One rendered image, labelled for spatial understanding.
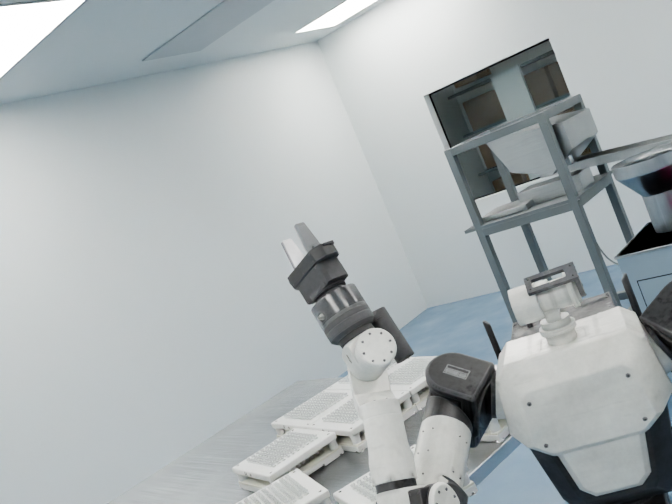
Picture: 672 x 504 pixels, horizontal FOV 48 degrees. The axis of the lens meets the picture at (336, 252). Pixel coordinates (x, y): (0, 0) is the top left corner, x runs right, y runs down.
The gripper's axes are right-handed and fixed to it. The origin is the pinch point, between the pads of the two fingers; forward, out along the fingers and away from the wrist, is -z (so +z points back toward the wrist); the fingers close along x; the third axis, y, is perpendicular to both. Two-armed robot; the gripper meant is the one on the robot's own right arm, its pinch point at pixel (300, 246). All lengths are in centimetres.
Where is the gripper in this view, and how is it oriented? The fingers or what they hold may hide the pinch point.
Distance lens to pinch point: 134.3
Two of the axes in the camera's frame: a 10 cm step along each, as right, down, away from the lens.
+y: -7.2, 2.4, -6.5
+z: 5.2, 8.1, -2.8
